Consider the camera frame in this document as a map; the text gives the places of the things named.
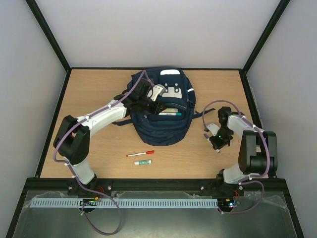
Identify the green capped marker pen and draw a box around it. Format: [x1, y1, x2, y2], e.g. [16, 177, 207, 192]
[159, 113, 182, 116]

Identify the yellow highlighter pen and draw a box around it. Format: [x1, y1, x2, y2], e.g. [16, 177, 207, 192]
[162, 108, 178, 113]

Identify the navy blue student backpack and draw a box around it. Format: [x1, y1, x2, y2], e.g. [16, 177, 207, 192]
[113, 67, 203, 146]

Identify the red marker pen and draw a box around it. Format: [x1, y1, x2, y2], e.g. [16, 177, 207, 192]
[126, 150, 155, 157]

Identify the green white glue stick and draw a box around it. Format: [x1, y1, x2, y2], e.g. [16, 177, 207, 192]
[134, 160, 152, 166]

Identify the purple capped marker pen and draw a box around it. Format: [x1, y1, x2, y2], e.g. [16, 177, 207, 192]
[204, 133, 220, 153]

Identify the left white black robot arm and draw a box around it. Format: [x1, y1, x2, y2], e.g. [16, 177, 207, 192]
[53, 79, 167, 185]

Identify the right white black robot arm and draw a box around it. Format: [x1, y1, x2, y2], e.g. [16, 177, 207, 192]
[207, 107, 278, 194]

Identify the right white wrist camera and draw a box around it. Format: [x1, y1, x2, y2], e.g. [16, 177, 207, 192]
[205, 123, 220, 136]

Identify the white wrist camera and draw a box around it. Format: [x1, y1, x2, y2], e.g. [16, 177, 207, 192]
[150, 84, 166, 102]
[205, 123, 220, 136]

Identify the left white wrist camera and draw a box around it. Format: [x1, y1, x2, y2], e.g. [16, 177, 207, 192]
[150, 84, 166, 102]

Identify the light blue slotted cable duct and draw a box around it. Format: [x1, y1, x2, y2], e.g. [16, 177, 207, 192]
[30, 198, 218, 209]

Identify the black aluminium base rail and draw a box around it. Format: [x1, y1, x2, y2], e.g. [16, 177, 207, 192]
[24, 177, 288, 198]

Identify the black frame post right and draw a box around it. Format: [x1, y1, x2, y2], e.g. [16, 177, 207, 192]
[242, 0, 291, 72]

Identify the black frame post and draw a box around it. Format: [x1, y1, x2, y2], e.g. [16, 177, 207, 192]
[242, 0, 291, 72]
[25, 0, 72, 70]

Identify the black frame post left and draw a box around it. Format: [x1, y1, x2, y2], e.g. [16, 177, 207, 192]
[25, 0, 72, 70]

